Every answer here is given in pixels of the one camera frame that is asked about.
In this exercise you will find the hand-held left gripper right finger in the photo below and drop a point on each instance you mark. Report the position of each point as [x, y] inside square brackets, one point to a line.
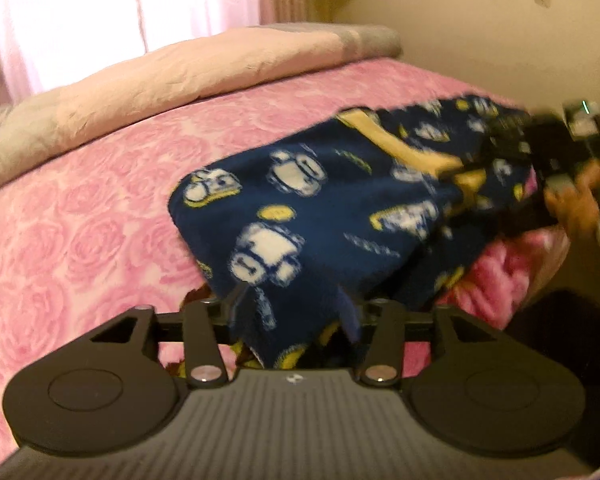
[352, 325]

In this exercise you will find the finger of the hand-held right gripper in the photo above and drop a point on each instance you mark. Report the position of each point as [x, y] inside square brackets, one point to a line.
[510, 205]
[505, 135]

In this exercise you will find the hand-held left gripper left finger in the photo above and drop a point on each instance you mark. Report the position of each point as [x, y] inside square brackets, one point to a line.
[219, 312]

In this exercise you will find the navy printed fleece pajama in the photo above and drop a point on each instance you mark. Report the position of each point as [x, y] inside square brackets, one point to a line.
[305, 210]

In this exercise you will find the person's right hand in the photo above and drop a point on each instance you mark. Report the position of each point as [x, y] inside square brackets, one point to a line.
[575, 207]

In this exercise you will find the pink rose blanket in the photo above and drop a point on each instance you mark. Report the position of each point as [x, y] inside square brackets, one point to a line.
[105, 170]

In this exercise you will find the pink sheer curtain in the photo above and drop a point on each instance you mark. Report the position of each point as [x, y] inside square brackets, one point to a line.
[80, 10]

